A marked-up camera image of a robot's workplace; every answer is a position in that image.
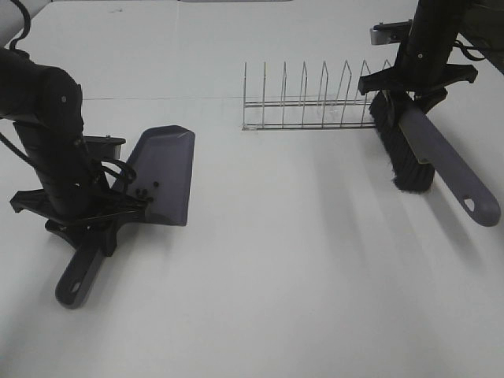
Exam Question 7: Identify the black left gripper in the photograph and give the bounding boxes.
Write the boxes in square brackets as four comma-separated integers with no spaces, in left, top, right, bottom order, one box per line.
[9,179,153,256]

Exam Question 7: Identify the pile of coffee beans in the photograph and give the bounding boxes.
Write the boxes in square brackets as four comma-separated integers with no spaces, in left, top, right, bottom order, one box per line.
[133,181,161,202]

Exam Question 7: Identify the grey hand brush black bristles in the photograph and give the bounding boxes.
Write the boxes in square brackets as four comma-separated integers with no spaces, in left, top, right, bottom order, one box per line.
[369,91,501,227]

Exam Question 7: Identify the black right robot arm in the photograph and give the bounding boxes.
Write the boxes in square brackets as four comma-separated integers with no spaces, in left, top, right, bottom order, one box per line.
[358,1,477,117]

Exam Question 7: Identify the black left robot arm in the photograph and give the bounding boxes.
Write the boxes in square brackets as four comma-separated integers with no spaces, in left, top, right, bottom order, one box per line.
[1,48,146,256]

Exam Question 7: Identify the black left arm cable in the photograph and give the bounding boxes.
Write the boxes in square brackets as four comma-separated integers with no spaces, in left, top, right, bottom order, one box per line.
[98,157,139,186]

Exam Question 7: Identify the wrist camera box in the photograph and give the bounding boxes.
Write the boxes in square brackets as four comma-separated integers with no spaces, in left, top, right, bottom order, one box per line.
[370,20,413,46]
[84,135,126,160]

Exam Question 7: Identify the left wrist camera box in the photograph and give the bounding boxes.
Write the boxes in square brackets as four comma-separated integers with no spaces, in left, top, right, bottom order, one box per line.
[84,135,126,160]

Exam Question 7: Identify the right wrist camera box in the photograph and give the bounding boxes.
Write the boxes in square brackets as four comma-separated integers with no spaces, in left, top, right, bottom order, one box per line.
[370,20,413,46]

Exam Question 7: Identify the metal wire dish rack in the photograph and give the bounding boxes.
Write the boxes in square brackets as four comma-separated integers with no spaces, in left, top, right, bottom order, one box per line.
[241,60,377,132]

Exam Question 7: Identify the grey plastic dustpan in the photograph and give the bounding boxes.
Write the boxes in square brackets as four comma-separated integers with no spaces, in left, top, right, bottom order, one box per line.
[55,125,195,309]

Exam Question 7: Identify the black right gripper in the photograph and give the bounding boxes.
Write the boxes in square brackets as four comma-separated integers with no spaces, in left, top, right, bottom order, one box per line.
[358,63,478,114]

